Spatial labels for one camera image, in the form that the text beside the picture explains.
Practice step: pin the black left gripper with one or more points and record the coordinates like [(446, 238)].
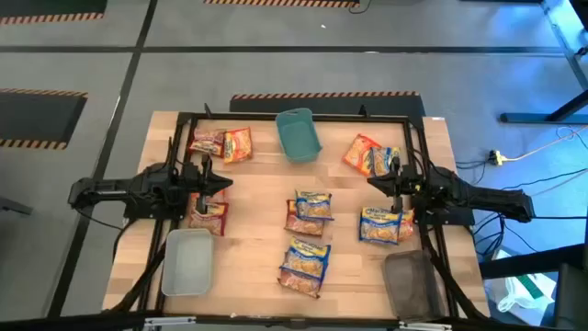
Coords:
[(197, 181)]

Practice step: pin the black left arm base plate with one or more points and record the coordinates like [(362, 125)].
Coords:
[(135, 213)]

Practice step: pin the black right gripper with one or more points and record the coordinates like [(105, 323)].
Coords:
[(408, 181)]

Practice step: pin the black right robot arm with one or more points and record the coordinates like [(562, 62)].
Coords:
[(482, 197)]

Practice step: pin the black hazard-striped floor mat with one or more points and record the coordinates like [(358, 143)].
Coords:
[(331, 105), (275, 3), (37, 119), (46, 7)]

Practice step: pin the black mesh bin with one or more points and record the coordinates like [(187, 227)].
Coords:
[(411, 285)]

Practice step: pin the teal plastic basket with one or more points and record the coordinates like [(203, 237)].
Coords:
[(298, 138)]

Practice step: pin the blue noodle packet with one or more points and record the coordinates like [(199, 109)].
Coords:
[(313, 206), (305, 259), (379, 226), (383, 162)]

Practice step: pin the black desk leg frame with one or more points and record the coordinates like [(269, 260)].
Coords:
[(542, 118)]

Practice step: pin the red beef noodle packet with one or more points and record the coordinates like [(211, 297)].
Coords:
[(298, 285), (209, 223), (301, 227), (206, 142)]

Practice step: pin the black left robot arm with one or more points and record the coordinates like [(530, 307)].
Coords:
[(105, 190)]

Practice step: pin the dark table foot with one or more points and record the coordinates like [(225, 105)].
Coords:
[(14, 205)]

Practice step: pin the silver metal bracket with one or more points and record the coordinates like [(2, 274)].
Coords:
[(425, 326), (170, 321)]

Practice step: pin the orange chicken noodle packet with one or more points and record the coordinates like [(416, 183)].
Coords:
[(238, 146), (358, 154), (407, 227)]

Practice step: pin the white plastic bin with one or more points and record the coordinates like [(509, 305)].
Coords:
[(187, 264)]

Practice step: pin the black floor beam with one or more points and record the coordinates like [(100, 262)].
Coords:
[(528, 263)]

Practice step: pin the white plastic bag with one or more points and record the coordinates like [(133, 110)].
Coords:
[(514, 299)]

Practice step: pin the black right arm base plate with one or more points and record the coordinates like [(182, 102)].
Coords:
[(459, 220)]

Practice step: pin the yellow power plug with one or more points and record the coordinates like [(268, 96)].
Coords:
[(496, 157)]

